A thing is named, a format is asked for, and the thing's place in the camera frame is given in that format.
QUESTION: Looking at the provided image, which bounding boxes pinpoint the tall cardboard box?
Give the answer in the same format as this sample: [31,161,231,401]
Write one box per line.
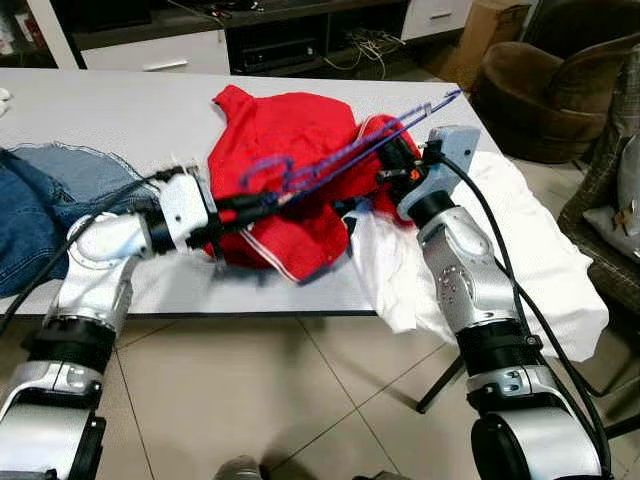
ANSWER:
[435,0,531,91]

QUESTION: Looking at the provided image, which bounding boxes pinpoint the grey cushion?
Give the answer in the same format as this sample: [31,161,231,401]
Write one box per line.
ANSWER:
[578,135,640,266]

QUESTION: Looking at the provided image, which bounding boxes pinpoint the grey wicker chair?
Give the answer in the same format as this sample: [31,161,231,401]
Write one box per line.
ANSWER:
[555,50,640,316]

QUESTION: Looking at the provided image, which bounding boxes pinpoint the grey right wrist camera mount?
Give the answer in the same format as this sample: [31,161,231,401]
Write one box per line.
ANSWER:
[425,125,483,196]

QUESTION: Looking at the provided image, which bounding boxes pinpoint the brown armchair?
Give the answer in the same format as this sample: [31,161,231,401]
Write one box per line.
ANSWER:
[467,5,640,164]

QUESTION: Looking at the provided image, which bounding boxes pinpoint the black table leg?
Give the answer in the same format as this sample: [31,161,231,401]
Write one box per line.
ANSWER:
[415,350,471,413]

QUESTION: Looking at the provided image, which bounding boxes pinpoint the black AV receiver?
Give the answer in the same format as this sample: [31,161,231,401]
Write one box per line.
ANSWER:
[240,38,323,73]

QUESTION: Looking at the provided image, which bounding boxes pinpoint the white cable tangle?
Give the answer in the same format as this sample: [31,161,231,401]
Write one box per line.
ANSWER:
[325,30,396,76]

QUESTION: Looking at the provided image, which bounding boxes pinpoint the red shirt white trim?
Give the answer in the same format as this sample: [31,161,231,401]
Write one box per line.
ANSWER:
[205,85,421,283]

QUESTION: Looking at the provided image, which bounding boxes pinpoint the wide white cabinet drawer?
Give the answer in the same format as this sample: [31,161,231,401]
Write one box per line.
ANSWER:
[82,30,229,73]

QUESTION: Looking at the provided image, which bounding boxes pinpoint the small white cabinet drawer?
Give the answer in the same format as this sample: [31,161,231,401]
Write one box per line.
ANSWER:
[400,0,471,41]

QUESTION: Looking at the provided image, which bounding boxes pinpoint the blue denim jacket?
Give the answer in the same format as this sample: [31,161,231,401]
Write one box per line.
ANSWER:
[0,145,161,299]

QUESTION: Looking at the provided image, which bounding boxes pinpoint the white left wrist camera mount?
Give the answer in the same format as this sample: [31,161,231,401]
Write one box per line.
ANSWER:
[160,160,216,251]

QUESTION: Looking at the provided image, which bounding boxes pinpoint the white TV cabinet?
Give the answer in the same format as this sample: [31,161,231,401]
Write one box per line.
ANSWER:
[25,0,471,76]

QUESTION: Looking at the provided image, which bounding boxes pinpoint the grey left robot foot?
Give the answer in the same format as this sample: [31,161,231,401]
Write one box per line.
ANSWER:
[213,455,263,480]

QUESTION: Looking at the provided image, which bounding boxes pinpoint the purple clothes hanger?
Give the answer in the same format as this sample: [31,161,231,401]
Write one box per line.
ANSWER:
[238,88,465,199]

